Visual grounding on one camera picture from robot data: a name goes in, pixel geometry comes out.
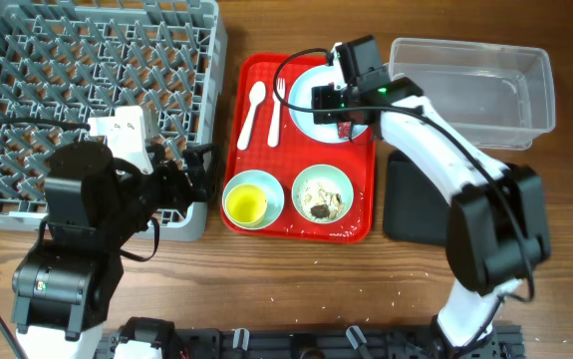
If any light blue plate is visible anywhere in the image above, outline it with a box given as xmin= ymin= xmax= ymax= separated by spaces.
xmin=288 ymin=65 xmax=349 ymax=145

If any white plastic spoon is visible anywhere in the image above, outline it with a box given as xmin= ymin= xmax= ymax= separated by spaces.
xmin=236 ymin=81 xmax=267 ymax=151

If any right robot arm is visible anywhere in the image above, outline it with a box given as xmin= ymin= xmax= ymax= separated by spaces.
xmin=311 ymin=36 xmax=551 ymax=358

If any red plastic tray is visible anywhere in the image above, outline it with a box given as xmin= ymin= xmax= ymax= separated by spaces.
xmin=220 ymin=53 xmax=376 ymax=243

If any red sauce packet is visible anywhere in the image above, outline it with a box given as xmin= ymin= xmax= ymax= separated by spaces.
xmin=337 ymin=122 xmax=352 ymax=139

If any black waste bin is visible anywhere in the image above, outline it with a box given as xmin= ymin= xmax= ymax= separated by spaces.
xmin=383 ymin=151 xmax=449 ymax=247

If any light green bowl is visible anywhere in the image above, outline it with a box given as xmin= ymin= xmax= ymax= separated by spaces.
xmin=291 ymin=165 xmax=355 ymax=224

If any light blue bowl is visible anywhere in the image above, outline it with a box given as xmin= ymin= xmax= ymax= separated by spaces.
xmin=221 ymin=170 xmax=285 ymax=231

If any yellow plastic cup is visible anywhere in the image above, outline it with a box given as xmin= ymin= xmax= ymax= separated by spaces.
xmin=224 ymin=183 xmax=268 ymax=228

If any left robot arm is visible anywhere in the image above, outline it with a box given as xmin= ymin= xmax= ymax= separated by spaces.
xmin=12 ymin=142 xmax=220 ymax=358

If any grey plastic dishwasher rack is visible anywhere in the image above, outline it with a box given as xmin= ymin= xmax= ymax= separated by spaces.
xmin=0 ymin=0 xmax=227 ymax=231

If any white plastic fork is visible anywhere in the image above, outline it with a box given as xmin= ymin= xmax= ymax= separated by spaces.
xmin=267 ymin=78 xmax=286 ymax=148

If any clear plastic storage bin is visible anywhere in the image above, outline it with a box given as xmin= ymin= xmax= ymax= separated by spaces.
xmin=389 ymin=38 xmax=556 ymax=151

